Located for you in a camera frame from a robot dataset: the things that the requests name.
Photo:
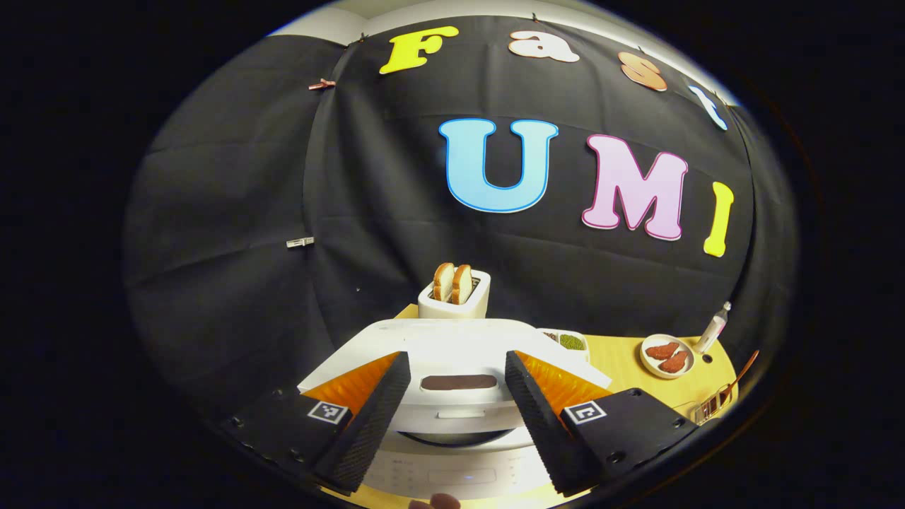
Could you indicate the black backdrop cloth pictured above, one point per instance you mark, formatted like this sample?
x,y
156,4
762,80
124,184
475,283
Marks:
x,y
233,247

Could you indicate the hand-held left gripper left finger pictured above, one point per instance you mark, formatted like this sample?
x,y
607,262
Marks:
x,y
371,424

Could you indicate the copper clip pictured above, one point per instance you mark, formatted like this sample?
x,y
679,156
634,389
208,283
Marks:
x,y
322,84

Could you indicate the toasted bread slice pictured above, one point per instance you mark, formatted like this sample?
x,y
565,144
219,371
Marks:
x,y
463,285
443,283

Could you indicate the red meat slice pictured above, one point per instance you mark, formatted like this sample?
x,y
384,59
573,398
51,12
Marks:
x,y
675,363
661,350

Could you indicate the white rice cooker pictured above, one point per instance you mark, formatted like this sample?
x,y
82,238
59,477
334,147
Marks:
x,y
456,346

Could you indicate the white round plate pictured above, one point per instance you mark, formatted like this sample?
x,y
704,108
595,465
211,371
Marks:
x,y
650,366

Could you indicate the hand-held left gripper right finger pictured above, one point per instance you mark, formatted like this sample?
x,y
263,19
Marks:
x,y
541,424

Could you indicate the white divided grain dish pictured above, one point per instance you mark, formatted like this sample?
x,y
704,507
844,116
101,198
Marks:
x,y
571,342

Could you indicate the white clip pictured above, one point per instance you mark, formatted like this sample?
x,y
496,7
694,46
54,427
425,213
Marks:
x,y
300,242

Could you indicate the small clear bottle pink label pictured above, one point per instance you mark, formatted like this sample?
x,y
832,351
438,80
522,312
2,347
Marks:
x,y
710,332

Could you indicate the white toaster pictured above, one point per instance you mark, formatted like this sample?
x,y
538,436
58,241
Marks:
x,y
452,311

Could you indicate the brown wooden spoon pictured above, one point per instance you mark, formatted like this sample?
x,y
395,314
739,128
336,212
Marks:
x,y
742,371

